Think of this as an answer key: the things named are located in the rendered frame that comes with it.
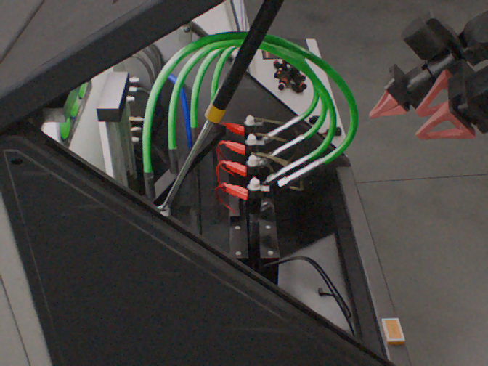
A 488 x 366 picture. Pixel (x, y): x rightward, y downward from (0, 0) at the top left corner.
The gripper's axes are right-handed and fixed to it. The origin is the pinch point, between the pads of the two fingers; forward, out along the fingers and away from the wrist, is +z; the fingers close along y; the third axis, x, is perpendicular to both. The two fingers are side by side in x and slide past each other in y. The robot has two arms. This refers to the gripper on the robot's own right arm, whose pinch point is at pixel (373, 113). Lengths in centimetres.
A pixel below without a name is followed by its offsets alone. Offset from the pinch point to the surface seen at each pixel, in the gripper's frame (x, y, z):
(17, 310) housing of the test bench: 61, 34, 31
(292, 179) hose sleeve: 18.3, 6.7, 12.7
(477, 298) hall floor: -66, -125, 54
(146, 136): 23.7, 32.4, 23.0
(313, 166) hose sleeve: 17.1, 6.0, 8.1
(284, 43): 17.0, 27.1, -5.2
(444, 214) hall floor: -119, -120, 63
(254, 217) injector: 20.9, 5.7, 23.6
